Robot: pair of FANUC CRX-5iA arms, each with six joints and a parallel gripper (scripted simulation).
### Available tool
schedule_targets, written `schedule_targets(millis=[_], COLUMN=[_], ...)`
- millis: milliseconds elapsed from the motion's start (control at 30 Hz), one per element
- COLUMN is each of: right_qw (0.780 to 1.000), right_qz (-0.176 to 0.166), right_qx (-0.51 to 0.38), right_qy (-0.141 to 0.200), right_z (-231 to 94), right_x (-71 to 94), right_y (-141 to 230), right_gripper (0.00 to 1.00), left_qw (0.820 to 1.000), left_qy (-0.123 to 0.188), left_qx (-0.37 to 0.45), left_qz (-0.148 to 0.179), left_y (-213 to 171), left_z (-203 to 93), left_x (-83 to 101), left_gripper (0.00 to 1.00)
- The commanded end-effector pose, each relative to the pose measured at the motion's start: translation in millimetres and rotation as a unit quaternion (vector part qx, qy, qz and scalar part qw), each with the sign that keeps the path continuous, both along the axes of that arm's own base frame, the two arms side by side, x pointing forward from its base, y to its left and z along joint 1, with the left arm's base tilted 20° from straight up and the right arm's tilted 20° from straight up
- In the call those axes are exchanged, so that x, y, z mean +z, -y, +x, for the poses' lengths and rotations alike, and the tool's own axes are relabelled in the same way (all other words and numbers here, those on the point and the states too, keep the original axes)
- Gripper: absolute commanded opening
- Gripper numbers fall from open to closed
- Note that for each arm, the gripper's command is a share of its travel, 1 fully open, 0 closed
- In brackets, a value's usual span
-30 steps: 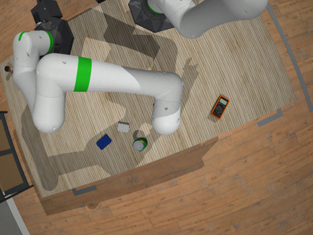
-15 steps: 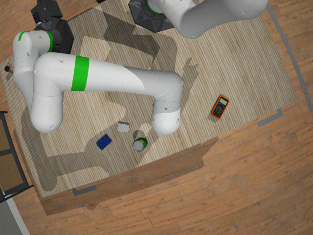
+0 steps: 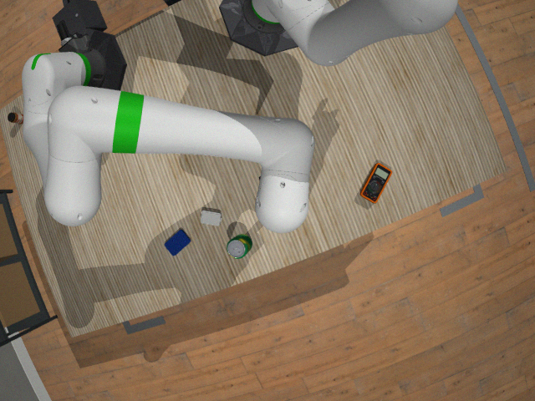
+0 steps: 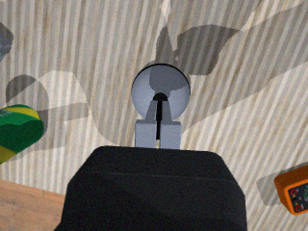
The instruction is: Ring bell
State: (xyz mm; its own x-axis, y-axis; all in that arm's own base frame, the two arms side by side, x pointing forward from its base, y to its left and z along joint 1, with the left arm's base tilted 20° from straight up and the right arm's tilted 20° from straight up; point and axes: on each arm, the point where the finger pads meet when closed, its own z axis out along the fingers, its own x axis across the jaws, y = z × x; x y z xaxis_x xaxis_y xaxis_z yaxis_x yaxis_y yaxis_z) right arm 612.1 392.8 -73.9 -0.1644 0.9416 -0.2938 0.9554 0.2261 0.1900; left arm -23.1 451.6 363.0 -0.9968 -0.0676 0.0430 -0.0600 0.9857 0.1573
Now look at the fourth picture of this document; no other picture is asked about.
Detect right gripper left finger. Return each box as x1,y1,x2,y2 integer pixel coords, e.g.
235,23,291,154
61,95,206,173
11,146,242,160
135,100,160,148

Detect green and yellow drink can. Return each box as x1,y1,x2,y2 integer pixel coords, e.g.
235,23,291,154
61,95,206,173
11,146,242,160
0,104,44,165

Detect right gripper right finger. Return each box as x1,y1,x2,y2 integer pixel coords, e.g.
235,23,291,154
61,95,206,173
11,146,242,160
158,101,182,149

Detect orange digital multimeter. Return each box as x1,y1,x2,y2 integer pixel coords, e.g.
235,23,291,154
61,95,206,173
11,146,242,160
274,165,308,216

